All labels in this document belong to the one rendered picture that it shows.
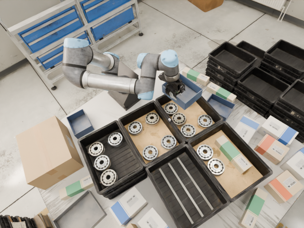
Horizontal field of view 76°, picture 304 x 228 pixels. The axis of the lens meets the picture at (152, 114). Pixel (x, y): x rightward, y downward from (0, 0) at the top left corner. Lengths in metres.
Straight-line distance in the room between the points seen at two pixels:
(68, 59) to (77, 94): 1.92
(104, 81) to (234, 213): 1.08
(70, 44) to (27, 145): 0.84
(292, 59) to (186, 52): 1.39
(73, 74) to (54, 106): 1.97
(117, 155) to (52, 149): 0.44
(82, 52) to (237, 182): 1.12
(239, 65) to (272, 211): 1.45
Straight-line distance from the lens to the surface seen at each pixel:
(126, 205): 1.31
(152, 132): 1.38
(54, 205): 1.58
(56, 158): 1.44
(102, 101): 1.79
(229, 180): 1.30
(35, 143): 1.58
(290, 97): 2.21
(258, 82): 2.38
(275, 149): 1.53
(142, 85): 0.91
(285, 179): 1.48
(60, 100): 3.00
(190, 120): 1.42
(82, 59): 1.06
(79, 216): 1.49
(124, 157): 1.34
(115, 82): 0.96
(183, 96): 1.23
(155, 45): 3.31
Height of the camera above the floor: 2.06
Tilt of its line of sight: 58 degrees down
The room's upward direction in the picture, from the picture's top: 11 degrees counter-clockwise
